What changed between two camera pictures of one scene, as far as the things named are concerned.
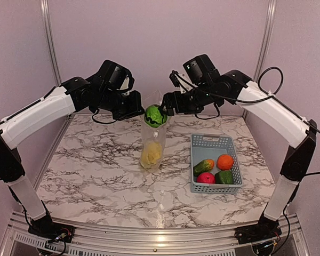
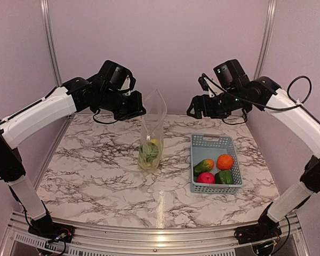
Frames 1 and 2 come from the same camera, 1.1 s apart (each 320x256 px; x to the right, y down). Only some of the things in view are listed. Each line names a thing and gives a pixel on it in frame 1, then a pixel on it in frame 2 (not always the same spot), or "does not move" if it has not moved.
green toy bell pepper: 223,177 does not move
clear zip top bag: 152,140 does not move
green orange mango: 205,166 does not move
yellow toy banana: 147,158 → 149,166
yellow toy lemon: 155,149 → 155,141
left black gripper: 134,110 does not move
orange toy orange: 225,161 does not move
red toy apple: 206,177 does not move
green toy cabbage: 153,117 → 149,151
